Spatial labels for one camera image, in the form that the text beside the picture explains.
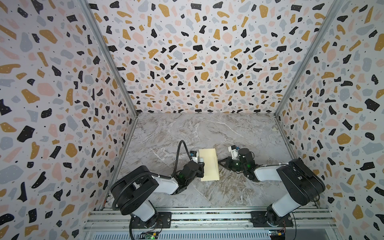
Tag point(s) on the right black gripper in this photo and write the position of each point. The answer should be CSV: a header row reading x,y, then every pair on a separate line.
x,y
229,163

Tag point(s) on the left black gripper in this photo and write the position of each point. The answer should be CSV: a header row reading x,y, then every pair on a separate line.
x,y
199,169

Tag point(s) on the cream envelope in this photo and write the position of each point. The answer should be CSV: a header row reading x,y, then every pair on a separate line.
x,y
211,168

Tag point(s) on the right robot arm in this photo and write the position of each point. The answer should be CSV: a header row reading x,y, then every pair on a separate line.
x,y
302,184

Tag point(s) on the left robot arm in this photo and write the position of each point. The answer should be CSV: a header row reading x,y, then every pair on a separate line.
x,y
131,193

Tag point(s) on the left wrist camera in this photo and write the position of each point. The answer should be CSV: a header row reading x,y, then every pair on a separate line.
x,y
195,156

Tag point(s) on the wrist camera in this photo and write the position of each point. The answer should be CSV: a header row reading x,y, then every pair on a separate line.
x,y
195,156
234,150

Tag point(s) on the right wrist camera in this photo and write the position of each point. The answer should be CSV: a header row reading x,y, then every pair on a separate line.
x,y
234,150

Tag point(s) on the perforated grey cable tray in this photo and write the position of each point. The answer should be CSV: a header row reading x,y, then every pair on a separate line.
x,y
185,235

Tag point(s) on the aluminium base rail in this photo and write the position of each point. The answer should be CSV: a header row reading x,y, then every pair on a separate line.
x,y
241,218

